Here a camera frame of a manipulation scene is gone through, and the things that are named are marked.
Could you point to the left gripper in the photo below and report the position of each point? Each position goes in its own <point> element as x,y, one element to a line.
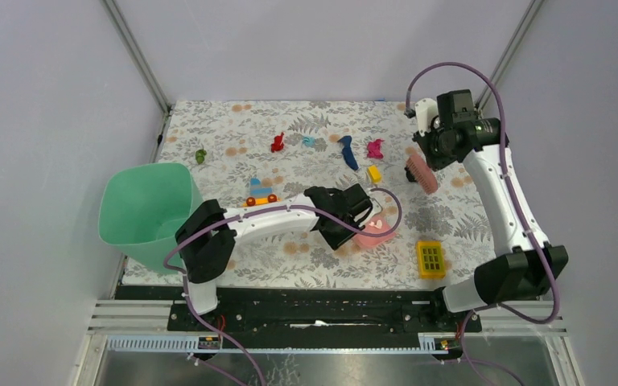
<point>337,241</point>

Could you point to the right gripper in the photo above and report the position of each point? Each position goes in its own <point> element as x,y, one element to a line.
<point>435,163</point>

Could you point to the pink dustpan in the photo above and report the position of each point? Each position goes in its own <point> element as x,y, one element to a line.
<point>373,240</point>

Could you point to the pink brush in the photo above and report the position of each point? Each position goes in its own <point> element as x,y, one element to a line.
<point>423,174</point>

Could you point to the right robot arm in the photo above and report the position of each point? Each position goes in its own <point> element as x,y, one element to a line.
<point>526,263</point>

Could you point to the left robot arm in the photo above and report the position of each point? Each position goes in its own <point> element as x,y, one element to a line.
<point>207,238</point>

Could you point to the small yellow block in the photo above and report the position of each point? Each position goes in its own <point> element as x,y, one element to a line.
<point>374,174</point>

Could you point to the yellow grid block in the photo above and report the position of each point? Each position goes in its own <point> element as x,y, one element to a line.
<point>431,263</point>

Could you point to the toy block car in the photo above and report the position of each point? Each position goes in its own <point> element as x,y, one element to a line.
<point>259,194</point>

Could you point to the red paper scrap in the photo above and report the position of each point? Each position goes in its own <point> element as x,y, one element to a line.
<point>278,144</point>

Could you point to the green paper scrap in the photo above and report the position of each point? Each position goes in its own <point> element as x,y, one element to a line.
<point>200,156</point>

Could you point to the green trash bin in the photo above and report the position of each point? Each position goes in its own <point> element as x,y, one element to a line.
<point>143,207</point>

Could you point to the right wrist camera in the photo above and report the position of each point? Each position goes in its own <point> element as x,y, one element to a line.
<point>426,114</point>

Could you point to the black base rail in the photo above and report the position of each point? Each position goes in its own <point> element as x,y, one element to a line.
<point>319,318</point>

